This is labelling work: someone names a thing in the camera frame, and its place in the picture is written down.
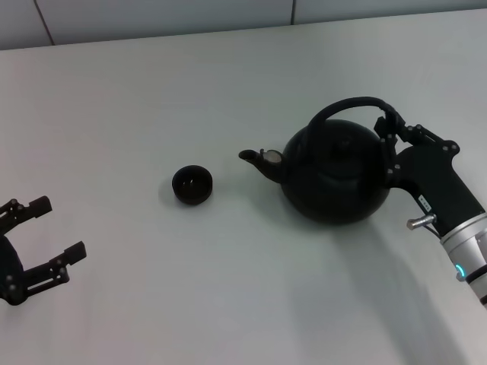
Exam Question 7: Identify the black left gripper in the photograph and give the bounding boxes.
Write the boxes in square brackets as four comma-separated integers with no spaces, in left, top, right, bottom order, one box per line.
[0,195,88,307]

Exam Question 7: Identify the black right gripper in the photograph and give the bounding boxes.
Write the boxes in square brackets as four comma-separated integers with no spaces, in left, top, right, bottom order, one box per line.
[374,115,487,239]

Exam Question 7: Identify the black round teapot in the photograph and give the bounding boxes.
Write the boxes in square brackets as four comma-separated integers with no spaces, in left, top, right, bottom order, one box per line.
[238,97,393,226]

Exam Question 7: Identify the small black teacup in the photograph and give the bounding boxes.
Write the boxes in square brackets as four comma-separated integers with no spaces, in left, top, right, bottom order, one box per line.
[171,164,214,207]

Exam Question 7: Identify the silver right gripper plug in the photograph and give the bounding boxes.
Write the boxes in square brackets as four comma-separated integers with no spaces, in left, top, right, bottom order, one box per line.
[406,213,437,231]

